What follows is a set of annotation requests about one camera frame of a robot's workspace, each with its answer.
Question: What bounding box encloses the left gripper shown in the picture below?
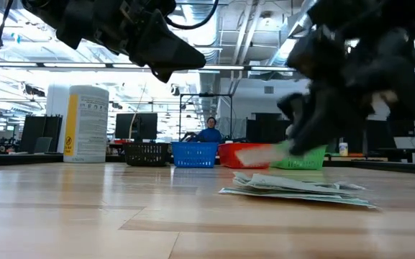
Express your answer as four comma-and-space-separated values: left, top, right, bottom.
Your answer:
91, 0, 207, 83

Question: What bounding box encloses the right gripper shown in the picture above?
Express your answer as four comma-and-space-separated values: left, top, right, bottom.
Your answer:
288, 28, 415, 156

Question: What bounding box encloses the green plastic basket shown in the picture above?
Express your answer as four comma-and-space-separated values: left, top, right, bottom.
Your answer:
270, 143, 327, 171

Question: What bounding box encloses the black computer monitor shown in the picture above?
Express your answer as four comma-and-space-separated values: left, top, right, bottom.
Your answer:
115, 112, 159, 142
363, 120, 388, 159
386, 118, 415, 139

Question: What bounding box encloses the red plastic basket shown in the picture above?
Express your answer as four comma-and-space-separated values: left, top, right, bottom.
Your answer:
217, 142, 271, 170

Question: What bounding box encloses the person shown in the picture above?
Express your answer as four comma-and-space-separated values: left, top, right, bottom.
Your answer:
197, 117, 223, 144

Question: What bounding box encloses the black plastic basket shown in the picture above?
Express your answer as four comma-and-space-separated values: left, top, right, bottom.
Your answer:
123, 142, 170, 168

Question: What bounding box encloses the blue plastic basket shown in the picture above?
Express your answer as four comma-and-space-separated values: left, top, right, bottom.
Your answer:
171, 141, 219, 169

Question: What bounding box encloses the white yellow wipes canister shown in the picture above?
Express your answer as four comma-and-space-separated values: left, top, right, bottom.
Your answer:
63, 85, 110, 164

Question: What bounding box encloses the white LED light bar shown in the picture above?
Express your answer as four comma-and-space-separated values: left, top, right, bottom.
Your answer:
0, 60, 415, 76

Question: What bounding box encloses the black partition panel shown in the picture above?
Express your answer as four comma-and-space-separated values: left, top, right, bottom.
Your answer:
19, 114, 64, 154

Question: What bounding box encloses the black left wrist camera cable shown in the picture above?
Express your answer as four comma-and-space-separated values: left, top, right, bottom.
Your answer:
165, 0, 219, 31

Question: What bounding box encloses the wide silver ceiling duct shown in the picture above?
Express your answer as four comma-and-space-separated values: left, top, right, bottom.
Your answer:
180, 0, 226, 118

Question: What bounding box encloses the slanted silver ceiling duct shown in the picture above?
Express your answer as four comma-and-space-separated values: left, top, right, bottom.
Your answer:
266, 0, 316, 69

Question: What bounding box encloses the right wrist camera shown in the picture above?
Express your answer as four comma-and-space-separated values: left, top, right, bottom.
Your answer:
286, 27, 348, 81

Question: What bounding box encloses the black aluminium rig frame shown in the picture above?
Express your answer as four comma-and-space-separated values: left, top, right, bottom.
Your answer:
0, 153, 415, 173

